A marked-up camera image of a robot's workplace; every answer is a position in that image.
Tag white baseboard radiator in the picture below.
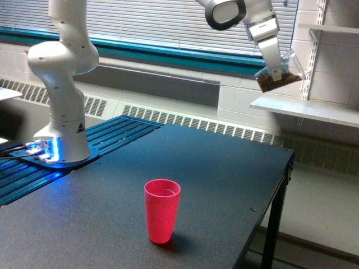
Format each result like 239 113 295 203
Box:
0 78 359 176

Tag clear plastic cup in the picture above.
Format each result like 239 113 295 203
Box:
255 49 305 80

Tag white window blinds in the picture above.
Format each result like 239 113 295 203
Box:
1 1 298 56

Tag white wall shelf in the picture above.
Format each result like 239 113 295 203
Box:
250 94 358 128
298 24 359 34

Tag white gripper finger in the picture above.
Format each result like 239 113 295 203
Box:
258 36 282 81

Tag white shelf bracket rail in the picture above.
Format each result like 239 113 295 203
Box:
300 0 327 100

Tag white upper wall shelf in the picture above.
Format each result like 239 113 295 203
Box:
298 24 359 34

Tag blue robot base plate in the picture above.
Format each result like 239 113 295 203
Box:
19 146 99 170

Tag pink plastic cup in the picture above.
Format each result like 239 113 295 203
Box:
144 179 181 244

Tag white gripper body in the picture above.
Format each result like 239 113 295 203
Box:
245 15 280 42

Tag teal window sill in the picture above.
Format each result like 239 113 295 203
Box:
0 26 267 80

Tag white object at left edge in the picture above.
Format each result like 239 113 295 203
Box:
0 87 22 101

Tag black cables at base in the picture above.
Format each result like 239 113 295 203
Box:
0 143 29 160

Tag black table leg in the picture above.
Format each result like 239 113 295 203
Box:
260 157 293 269

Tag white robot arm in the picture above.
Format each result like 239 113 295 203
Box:
27 1 284 164

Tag white lower wall shelf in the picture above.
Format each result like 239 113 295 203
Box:
250 94 358 128

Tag blue slotted aluminium table extension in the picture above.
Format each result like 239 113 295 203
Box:
1 115 163 206

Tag brown granular contents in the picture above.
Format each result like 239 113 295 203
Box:
256 72 302 92

